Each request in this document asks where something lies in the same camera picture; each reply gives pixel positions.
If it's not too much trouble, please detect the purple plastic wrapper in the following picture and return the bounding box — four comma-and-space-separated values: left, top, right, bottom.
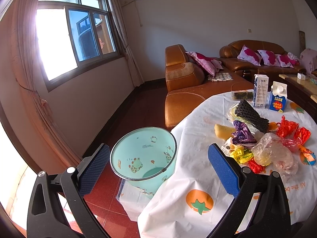
232, 120, 257, 145

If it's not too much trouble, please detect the yellow sponge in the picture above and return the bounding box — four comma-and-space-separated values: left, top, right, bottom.
214, 124, 236, 141

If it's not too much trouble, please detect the black foam net bundle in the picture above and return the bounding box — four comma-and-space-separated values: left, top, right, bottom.
235, 100, 269, 133

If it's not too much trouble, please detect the orange snack wrapper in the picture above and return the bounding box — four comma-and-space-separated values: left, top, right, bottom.
299, 145, 316, 165

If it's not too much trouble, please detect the light blue trash bin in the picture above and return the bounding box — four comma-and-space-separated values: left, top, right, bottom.
110, 127, 177, 198

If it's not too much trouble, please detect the red foil strip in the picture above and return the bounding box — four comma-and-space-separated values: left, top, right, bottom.
248, 159, 266, 174

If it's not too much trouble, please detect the clear crumpled plastic bag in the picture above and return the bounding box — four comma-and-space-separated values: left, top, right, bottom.
251, 133, 298, 178

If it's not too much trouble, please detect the yellow crumpled wrapper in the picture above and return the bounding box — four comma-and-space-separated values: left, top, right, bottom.
230, 145, 254, 164

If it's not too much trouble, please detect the white plastic sheet under bin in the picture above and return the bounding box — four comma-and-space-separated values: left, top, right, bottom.
116, 180, 151, 222

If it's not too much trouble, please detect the red crumpled wrapper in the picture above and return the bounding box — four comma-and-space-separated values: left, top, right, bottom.
293, 127, 311, 146

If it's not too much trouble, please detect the red net bag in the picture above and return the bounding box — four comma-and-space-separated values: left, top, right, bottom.
276, 115, 299, 139

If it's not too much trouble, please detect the blue gable-top milk carton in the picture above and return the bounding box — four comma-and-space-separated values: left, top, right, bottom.
269, 81, 287, 113

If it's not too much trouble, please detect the dark wooden coffee table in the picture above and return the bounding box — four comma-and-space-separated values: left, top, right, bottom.
279, 71, 317, 122

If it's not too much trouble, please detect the tall white milk carton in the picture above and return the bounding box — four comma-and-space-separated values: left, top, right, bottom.
252, 74, 269, 108

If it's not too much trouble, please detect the small white box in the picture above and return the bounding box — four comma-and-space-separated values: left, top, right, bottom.
297, 73, 306, 81

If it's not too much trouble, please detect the checkered cloth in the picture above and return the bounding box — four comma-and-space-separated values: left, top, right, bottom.
207, 72, 233, 82

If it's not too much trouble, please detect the orange leather chaise sofa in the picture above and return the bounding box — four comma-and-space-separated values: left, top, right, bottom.
165, 44, 253, 129

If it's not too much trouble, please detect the pink floral pillow on chaise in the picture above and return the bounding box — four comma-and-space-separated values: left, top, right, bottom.
186, 52, 223, 77

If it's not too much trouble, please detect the pink covered chair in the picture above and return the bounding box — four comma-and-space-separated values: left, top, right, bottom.
299, 48, 317, 74

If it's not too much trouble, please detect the brown leather back sofa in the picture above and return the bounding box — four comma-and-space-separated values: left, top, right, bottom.
219, 40, 306, 82

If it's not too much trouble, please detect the pink curtain left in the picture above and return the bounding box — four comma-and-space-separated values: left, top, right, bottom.
12, 0, 81, 168

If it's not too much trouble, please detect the pink curtain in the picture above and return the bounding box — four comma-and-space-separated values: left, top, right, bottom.
12, 0, 81, 168
108, 0, 144, 87

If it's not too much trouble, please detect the pink curtain right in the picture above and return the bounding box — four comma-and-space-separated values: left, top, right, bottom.
108, 0, 144, 87

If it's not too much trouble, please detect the window with dark frame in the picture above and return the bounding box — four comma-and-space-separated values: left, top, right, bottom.
35, 0, 123, 91

